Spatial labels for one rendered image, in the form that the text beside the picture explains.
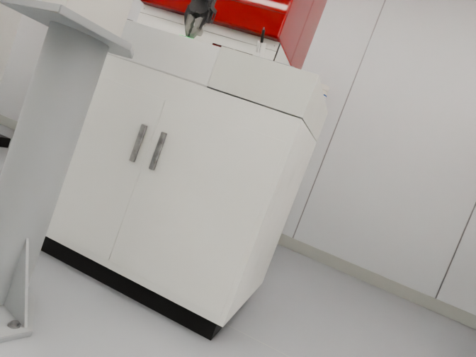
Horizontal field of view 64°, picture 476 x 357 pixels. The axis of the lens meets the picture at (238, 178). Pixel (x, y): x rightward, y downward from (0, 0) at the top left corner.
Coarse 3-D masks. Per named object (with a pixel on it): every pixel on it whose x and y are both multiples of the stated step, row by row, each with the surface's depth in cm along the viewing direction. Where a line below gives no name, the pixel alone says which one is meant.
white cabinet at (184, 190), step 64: (128, 64) 140; (128, 128) 139; (192, 128) 132; (256, 128) 126; (64, 192) 146; (128, 192) 138; (192, 192) 132; (256, 192) 126; (64, 256) 150; (128, 256) 138; (192, 256) 131; (256, 256) 140; (192, 320) 135
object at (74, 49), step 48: (0, 0) 101; (48, 48) 101; (96, 48) 104; (48, 96) 101; (48, 144) 103; (0, 192) 104; (48, 192) 107; (0, 240) 104; (0, 288) 106; (0, 336) 95
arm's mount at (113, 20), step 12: (48, 0) 101; (60, 0) 98; (72, 0) 97; (84, 0) 99; (96, 0) 102; (108, 0) 105; (120, 0) 107; (132, 0) 110; (84, 12) 100; (96, 12) 103; (108, 12) 106; (120, 12) 109; (108, 24) 107; (120, 24) 110; (120, 36) 111
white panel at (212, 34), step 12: (144, 12) 210; (156, 12) 208; (168, 12) 206; (144, 24) 210; (156, 24) 208; (168, 24) 206; (180, 24) 204; (204, 36) 200; (216, 36) 198; (228, 36) 196; (240, 36) 194; (252, 36) 193; (240, 48) 194; (252, 48) 192; (276, 48) 189
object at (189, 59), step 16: (128, 32) 141; (144, 32) 139; (160, 32) 137; (144, 48) 139; (160, 48) 137; (176, 48) 135; (192, 48) 133; (208, 48) 132; (144, 64) 138; (160, 64) 137; (176, 64) 135; (192, 64) 133; (208, 64) 132; (192, 80) 133; (208, 80) 132
